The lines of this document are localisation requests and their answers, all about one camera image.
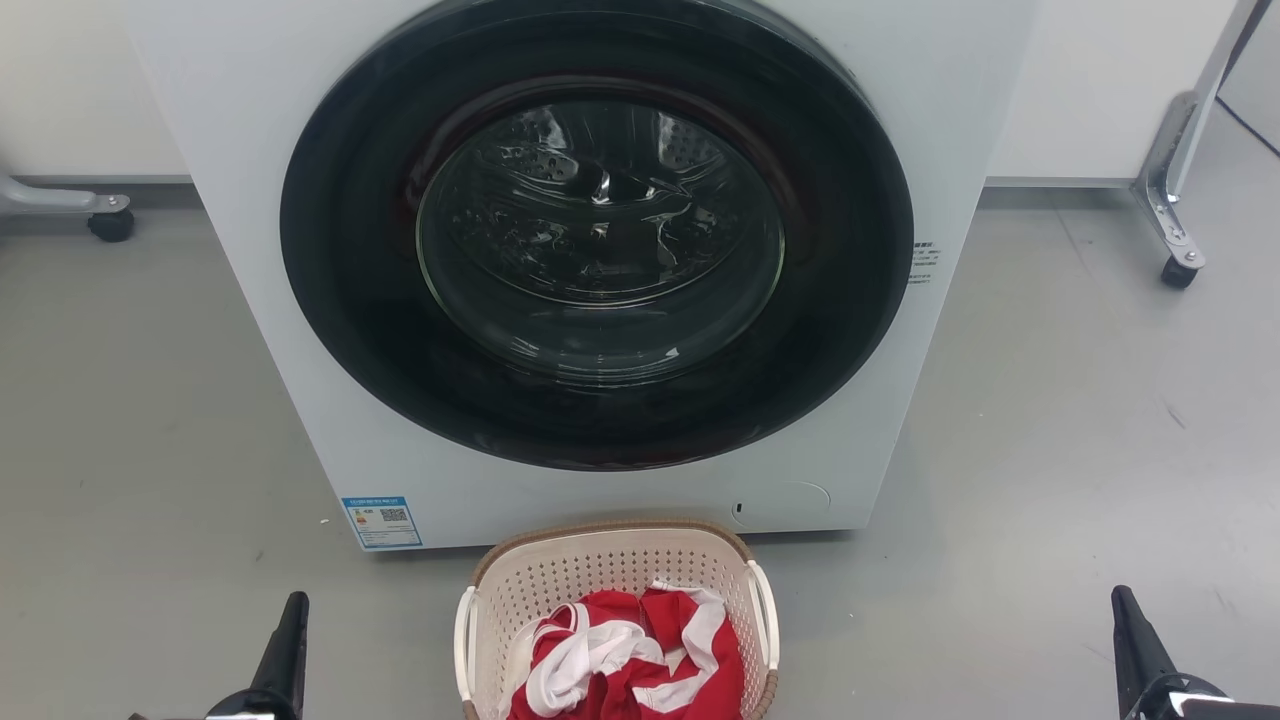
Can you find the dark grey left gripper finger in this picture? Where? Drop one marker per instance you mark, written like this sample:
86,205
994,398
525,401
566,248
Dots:
283,650

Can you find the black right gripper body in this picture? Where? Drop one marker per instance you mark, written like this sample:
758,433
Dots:
1190,702

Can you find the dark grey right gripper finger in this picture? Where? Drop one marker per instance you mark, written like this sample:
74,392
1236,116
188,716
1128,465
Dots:
1135,640

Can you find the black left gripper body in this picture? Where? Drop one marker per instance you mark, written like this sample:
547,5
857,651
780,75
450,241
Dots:
255,706

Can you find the cream perforated laundry basket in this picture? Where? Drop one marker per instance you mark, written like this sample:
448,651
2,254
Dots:
600,570

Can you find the blue energy label sticker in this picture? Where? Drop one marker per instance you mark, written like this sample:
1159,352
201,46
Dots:
381,522

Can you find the red and white garment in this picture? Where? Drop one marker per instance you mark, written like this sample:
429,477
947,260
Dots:
620,690

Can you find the round black glass washer door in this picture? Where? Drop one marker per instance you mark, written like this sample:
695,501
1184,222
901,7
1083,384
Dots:
340,300

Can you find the black caster wheel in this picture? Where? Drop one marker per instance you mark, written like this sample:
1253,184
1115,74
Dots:
111,226
1179,274

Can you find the round filter cover flap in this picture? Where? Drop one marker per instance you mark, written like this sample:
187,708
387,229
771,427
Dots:
790,505

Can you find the white front-load washing machine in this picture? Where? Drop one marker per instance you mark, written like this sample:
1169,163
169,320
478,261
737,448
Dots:
250,250

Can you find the small grey text sticker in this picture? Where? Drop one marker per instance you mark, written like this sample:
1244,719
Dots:
923,263

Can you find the grey bracketed metal stand leg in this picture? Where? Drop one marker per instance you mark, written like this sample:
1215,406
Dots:
1180,150

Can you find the grey curved metal stand leg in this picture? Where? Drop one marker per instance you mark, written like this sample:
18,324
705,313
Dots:
50,196

